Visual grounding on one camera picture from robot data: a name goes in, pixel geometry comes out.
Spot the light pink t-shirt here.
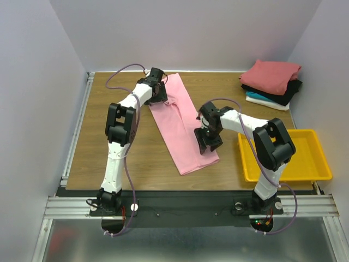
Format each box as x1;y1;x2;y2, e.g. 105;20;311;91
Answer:
150;73;219;176

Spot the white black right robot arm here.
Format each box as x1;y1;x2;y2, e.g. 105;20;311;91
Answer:
194;101;296;213

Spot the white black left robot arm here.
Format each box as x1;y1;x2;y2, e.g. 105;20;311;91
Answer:
95;68;167;215

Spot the folded teal t-shirt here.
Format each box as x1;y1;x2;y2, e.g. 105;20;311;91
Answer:
246;91;273;102

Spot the folded salmon red t-shirt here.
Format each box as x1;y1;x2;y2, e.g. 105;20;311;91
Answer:
239;59;302;96

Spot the folded black t-shirt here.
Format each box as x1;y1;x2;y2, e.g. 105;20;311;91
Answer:
240;79;303;107

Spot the yellow plastic tray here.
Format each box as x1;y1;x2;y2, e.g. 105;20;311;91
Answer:
238;129;332;182

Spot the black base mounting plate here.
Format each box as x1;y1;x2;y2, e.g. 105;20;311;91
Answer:
57;189;283;233

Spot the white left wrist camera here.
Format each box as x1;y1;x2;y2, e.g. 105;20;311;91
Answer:
144;69;150;77

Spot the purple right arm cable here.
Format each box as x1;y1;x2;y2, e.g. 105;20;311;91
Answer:
200;98;298;236

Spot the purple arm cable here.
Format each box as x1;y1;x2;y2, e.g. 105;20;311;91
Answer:
200;98;298;236
105;63;149;237

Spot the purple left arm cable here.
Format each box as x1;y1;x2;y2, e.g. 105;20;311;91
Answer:
105;63;149;237

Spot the aluminium left side rail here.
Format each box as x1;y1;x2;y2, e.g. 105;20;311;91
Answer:
59;72;95;187

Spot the aluminium front frame rail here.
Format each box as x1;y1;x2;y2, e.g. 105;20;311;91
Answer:
44;195;339;219

